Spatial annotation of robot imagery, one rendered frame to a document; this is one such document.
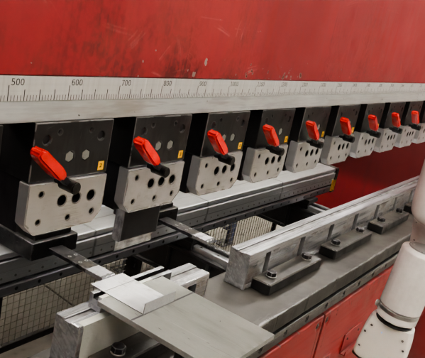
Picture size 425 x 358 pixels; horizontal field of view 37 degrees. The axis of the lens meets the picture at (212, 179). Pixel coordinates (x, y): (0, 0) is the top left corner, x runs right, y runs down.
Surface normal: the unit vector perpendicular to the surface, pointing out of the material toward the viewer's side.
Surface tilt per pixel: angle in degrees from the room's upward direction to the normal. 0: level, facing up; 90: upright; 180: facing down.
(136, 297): 0
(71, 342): 90
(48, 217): 90
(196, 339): 0
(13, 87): 90
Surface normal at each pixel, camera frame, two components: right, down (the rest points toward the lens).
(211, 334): 0.20, -0.94
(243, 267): -0.57, 0.12
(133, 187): 0.80, 0.32
